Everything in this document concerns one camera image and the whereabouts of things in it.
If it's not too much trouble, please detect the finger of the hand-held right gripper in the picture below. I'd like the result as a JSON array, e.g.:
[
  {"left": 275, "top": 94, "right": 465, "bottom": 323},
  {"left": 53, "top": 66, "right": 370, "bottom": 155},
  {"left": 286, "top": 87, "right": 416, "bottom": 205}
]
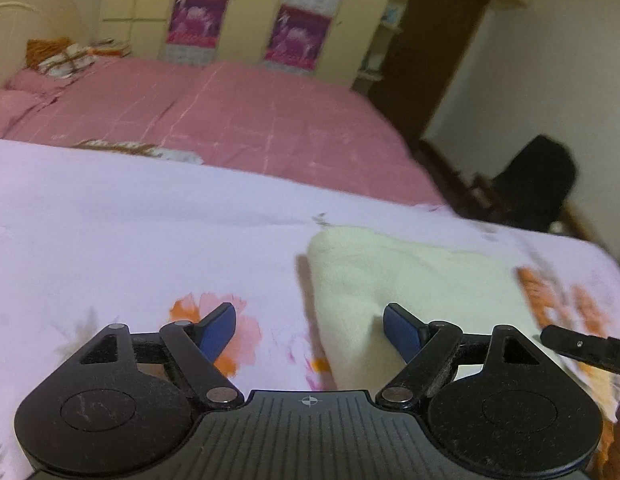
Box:
[{"left": 539, "top": 324, "right": 620, "bottom": 376}]

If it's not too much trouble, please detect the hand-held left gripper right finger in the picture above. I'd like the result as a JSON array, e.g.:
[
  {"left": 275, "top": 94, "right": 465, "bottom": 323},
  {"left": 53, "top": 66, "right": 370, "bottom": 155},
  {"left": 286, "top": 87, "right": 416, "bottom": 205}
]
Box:
[{"left": 377, "top": 302, "right": 544, "bottom": 409}]

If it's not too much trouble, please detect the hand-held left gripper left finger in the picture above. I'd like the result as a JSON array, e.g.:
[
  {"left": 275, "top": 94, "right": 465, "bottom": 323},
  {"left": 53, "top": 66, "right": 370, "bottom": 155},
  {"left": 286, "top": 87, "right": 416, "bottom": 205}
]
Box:
[{"left": 78, "top": 302, "right": 243, "bottom": 409}]

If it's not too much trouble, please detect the cream knit garment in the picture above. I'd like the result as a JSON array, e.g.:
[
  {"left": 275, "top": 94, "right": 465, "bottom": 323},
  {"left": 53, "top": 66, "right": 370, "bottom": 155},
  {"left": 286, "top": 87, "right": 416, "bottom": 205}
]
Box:
[{"left": 307, "top": 227, "right": 541, "bottom": 391}]

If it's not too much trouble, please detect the lilac floral blanket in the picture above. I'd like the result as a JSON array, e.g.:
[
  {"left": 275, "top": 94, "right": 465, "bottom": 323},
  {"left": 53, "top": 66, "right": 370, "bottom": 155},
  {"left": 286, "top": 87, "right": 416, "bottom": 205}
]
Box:
[{"left": 0, "top": 137, "right": 620, "bottom": 480}]

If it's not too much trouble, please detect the black chair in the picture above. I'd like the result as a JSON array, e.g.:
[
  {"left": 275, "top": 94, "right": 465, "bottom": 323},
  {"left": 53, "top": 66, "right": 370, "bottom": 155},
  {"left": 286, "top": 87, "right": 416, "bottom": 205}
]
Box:
[{"left": 490, "top": 135, "right": 577, "bottom": 232}]

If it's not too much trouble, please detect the pink checked bedsheet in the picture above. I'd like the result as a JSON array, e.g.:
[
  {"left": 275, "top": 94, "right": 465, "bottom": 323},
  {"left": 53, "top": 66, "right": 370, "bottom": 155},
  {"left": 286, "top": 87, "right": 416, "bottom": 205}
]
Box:
[{"left": 0, "top": 57, "right": 445, "bottom": 206}]

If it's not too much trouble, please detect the dark brown wooden door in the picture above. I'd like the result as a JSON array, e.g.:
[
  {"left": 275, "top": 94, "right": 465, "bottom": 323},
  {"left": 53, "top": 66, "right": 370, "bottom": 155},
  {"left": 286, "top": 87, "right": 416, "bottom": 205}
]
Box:
[{"left": 370, "top": 0, "right": 492, "bottom": 142}]

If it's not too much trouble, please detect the orange white striped cloth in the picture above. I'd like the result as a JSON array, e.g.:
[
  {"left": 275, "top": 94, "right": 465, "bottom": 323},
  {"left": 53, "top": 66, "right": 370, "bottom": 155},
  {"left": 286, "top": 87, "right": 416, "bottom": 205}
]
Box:
[{"left": 87, "top": 37, "right": 133, "bottom": 58}]

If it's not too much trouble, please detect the plaid folded cloth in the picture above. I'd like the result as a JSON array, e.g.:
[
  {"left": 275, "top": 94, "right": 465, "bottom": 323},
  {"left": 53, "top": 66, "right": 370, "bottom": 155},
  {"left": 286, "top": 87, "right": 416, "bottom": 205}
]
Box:
[{"left": 37, "top": 45, "right": 98, "bottom": 78}]

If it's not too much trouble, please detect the cream open shelf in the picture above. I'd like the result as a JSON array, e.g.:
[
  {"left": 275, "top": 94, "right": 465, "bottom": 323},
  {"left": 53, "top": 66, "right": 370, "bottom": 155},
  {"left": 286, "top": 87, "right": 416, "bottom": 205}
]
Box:
[{"left": 357, "top": 0, "right": 421, "bottom": 82}]

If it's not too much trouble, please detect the cream wardrobe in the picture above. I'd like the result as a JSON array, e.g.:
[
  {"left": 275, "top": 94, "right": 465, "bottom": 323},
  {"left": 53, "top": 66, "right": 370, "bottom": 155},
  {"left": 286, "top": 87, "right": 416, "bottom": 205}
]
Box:
[{"left": 97, "top": 0, "right": 423, "bottom": 91}]

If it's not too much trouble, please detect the purple wall poster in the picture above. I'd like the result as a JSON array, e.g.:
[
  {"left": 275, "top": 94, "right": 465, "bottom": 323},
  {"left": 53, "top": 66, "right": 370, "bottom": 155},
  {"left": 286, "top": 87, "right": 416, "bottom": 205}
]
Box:
[
  {"left": 166, "top": 0, "right": 231, "bottom": 52},
  {"left": 264, "top": 5, "right": 333, "bottom": 69}
]

